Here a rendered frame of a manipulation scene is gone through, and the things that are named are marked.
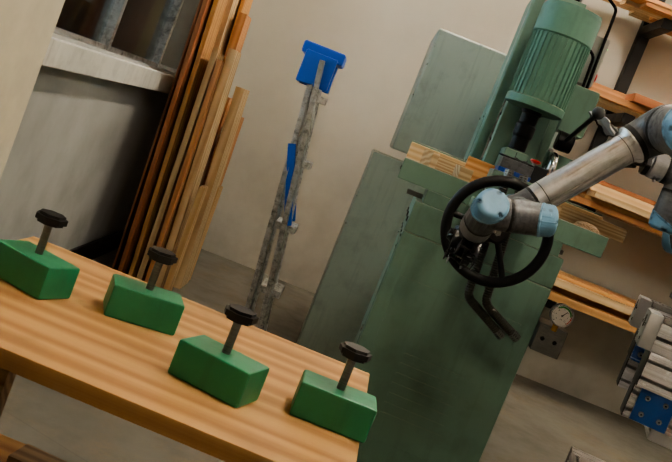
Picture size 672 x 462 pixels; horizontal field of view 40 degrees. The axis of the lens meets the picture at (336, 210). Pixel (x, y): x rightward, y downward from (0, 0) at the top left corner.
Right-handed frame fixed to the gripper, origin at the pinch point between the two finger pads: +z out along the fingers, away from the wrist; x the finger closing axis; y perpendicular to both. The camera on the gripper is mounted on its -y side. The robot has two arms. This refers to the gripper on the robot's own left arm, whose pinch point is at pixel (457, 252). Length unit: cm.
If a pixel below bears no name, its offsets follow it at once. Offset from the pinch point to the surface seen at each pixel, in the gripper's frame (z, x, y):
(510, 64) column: 23, -3, -77
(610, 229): 24, 41, -37
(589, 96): 22, 23, -77
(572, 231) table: 12.6, 28.6, -25.4
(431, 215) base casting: 18.3, -8.4, -15.8
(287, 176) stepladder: 89, -58, -43
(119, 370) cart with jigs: -95, -43, 78
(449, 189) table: 14.0, -6.7, -23.2
